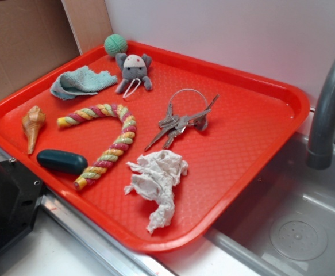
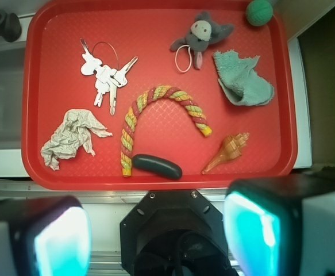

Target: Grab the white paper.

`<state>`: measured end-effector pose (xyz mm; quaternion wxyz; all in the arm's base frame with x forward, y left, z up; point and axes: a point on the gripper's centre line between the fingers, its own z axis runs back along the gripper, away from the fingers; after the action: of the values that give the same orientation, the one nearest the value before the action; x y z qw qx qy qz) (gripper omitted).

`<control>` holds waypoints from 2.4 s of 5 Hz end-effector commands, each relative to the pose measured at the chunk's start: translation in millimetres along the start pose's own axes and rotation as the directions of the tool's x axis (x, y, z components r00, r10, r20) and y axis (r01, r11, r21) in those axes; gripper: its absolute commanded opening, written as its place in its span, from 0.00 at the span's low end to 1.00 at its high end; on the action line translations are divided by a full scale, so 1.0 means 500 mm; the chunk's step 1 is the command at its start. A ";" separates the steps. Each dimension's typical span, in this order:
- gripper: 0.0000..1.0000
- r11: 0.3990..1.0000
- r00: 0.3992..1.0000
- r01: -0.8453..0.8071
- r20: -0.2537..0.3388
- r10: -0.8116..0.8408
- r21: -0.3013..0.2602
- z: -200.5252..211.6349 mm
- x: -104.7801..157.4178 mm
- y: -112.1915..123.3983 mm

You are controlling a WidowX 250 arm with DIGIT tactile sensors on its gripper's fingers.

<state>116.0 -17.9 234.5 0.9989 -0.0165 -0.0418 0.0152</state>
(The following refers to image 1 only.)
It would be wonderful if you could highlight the white paper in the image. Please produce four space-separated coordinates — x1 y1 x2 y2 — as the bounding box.
124 149 189 234

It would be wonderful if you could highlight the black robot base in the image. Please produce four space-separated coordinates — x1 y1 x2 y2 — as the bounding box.
0 159 44 254

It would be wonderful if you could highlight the red plastic tray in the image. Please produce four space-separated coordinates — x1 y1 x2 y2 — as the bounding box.
0 42 310 253

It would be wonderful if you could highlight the bunch of metal keys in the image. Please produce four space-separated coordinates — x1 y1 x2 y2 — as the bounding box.
144 89 220 152

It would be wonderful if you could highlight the grey plush toy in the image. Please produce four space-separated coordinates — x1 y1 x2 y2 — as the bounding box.
115 53 152 99

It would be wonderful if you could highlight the light blue cloth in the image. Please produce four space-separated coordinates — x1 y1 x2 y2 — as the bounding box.
50 66 118 101

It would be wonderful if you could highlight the dark green oval case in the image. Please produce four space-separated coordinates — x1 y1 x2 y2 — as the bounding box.
36 149 88 175

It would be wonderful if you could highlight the green rubber ball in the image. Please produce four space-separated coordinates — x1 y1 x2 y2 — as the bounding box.
104 34 128 58

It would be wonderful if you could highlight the orange spiral seashell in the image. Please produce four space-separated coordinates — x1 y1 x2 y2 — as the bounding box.
22 105 46 155

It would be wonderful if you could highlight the grey sink basin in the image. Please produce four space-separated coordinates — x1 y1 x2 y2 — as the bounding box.
206 134 335 275

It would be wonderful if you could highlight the grey faucet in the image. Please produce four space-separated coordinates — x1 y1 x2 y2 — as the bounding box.
306 60 335 170

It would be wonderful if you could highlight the brown cardboard panel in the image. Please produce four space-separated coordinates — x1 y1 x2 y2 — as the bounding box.
0 1 113 100

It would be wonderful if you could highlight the multicolour twisted rope toy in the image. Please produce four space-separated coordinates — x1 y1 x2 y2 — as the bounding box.
57 103 137 191

